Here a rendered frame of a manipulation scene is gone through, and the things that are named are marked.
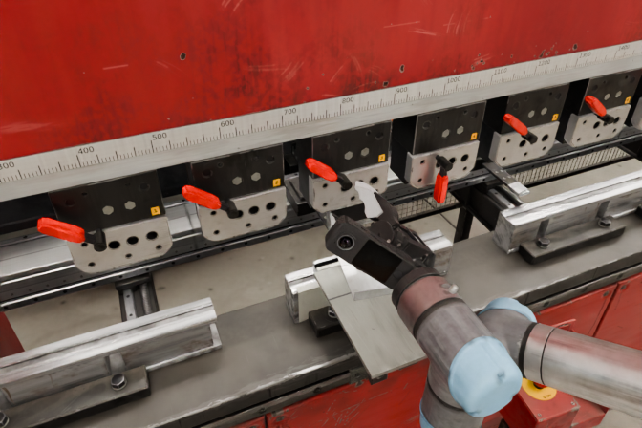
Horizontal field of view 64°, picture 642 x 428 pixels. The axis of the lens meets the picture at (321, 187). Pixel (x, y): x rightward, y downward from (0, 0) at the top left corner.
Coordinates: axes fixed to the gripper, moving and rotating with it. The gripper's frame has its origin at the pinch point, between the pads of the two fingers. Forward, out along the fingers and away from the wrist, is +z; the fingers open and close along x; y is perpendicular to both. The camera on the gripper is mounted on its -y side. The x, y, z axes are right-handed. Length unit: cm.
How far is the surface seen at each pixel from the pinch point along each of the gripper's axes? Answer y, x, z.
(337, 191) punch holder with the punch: 7.9, -2.9, 11.5
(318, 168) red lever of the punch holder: -1.6, 0.4, 7.9
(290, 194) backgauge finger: 20.6, -17.7, 38.9
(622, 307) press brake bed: 109, 7, 1
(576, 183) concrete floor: 241, 34, 114
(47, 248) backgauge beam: -20, -56, 45
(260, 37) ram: -20.8, 12.2, 11.9
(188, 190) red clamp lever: -18.3, -12.1, 8.2
